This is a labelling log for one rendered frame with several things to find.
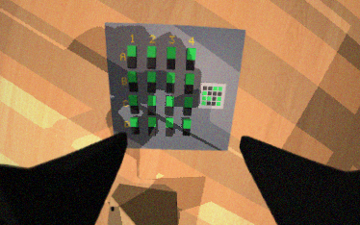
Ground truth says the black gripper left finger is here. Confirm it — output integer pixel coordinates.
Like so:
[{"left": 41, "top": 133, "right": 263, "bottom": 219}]
[{"left": 0, "top": 133, "right": 128, "bottom": 225}]

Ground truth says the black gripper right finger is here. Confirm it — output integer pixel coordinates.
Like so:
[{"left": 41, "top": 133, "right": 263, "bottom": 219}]
[{"left": 240, "top": 136, "right": 360, "bottom": 225}]

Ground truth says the grey switch panel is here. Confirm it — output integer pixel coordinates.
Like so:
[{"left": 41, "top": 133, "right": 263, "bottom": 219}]
[{"left": 104, "top": 22, "right": 246, "bottom": 151}]

